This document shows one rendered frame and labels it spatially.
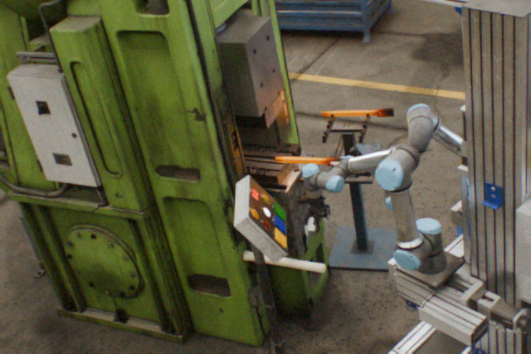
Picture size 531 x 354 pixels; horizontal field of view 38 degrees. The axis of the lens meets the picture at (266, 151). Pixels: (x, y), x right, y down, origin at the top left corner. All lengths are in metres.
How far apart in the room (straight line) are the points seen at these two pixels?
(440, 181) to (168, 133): 2.34
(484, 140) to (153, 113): 1.59
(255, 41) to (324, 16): 4.11
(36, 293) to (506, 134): 3.40
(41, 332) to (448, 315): 2.65
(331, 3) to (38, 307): 4.11
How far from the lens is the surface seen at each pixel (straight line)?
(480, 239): 3.44
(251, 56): 3.60
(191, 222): 4.07
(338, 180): 3.34
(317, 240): 4.42
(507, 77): 2.92
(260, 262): 3.68
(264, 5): 4.02
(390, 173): 3.05
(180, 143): 3.77
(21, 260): 5.71
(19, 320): 5.20
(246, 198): 3.44
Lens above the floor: 3.14
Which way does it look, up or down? 31 degrees down
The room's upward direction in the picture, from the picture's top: 11 degrees counter-clockwise
